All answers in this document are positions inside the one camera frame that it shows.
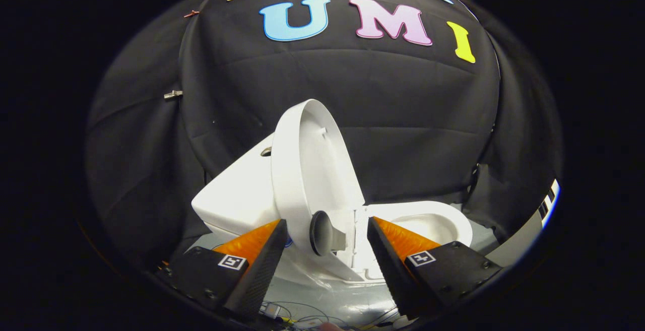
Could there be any white toilet tank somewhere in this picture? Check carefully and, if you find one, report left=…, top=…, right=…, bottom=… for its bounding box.
left=191, top=134, right=283, bottom=239

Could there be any black backdrop cloth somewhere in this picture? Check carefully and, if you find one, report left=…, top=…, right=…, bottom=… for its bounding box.
left=86, top=0, right=563, bottom=271

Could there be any thin black cable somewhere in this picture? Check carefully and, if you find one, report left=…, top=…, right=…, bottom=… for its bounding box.
left=275, top=300, right=353, bottom=327

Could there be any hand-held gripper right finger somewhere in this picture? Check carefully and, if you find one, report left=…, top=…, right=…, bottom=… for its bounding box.
left=367, top=216, right=504, bottom=320

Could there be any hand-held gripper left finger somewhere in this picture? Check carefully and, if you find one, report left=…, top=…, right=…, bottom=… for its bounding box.
left=156, top=219, right=289, bottom=321

